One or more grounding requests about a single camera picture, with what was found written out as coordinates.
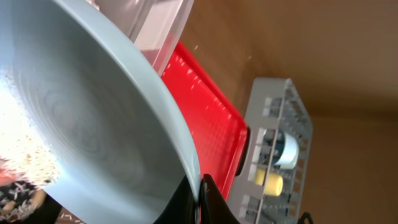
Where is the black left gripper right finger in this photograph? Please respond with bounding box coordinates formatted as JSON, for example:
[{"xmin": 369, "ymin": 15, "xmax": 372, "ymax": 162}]
[{"xmin": 200, "ymin": 174, "xmax": 240, "ymax": 224}]

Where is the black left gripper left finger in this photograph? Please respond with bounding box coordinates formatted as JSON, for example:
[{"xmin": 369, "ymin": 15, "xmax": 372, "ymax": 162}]
[{"xmin": 154, "ymin": 176, "xmax": 196, "ymax": 224}]

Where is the yellow plastic cup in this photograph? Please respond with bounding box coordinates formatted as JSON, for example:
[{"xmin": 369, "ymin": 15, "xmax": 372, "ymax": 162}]
[{"xmin": 254, "ymin": 169, "xmax": 284, "ymax": 197}]

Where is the light blue bowl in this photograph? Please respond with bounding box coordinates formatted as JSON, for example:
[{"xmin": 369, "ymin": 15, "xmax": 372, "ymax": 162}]
[{"xmin": 272, "ymin": 131, "xmax": 299, "ymax": 170}]

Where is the blue plate with rice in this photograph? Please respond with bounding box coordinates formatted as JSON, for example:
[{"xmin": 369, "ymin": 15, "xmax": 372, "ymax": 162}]
[{"xmin": 1, "ymin": 1, "xmax": 201, "ymax": 223}]

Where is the orange carrot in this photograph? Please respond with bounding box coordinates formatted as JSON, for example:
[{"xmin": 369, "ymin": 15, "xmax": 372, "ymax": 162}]
[{"xmin": 0, "ymin": 161, "xmax": 16, "ymax": 187}]

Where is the grey dishwasher rack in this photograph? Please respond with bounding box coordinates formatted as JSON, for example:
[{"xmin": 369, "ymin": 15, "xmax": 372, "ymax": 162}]
[{"xmin": 227, "ymin": 78, "xmax": 313, "ymax": 223}]

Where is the red plastic tray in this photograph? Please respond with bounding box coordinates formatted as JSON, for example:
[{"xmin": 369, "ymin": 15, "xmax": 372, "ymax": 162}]
[{"xmin": 161, "ymin": 42, "xmax": 248, "ymax": 198}]

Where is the black plastic bin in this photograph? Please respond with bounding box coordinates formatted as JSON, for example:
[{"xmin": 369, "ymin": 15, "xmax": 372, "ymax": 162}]
[{"xmin": 1, "ymin": 181, "xmax": 62, "ymax": 224}]

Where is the clear plastic bin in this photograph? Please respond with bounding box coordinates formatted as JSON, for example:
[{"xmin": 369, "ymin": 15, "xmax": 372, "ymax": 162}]
[{"xmin": 86, "ymin": 0, "xmax": 194, "ymax": 75}]

